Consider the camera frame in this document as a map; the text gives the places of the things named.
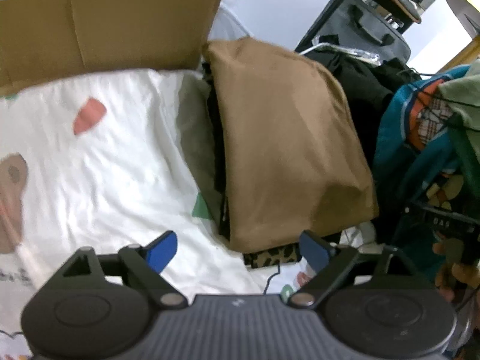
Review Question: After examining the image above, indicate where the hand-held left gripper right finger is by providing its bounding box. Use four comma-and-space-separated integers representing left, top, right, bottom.
289, 231, 426, 308

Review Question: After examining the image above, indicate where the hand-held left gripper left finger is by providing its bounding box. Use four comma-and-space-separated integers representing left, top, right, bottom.
62, 231, 188, 309

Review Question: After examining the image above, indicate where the brown printed t-shirt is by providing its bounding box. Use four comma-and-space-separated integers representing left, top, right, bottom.
202, 37, 379, 254

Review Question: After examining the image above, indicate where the black clothes pile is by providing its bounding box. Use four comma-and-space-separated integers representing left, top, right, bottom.
315, 35, 422, 121

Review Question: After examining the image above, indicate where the person's right hand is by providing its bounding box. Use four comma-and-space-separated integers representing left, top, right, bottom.
433, 241, 480, 302

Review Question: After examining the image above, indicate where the leopard print cloth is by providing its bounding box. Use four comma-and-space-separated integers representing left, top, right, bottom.
243, 244, 302, 269

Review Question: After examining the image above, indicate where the teal printed garment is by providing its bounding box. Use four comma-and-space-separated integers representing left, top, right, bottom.
373, 65, 473, 263

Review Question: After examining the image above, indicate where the cream bear print blanket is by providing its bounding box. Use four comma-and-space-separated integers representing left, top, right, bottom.
0, 68, 376, 360

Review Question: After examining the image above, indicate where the folded black garment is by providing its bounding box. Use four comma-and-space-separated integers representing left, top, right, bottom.
202, 62, 233, 241

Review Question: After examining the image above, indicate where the clear plastic hanger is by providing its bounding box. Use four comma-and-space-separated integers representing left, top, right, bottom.
304, 42, 381, 62

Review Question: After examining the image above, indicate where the folded brown cardboard sheet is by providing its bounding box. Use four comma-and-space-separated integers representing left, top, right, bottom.
0, 0, 227, 96

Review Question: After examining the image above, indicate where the thin black cord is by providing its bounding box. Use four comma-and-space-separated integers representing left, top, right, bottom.
262, 262, 282, 295

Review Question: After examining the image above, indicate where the grey bag with handles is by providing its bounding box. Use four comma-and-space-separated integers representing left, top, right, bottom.
296, 0, 411, 64

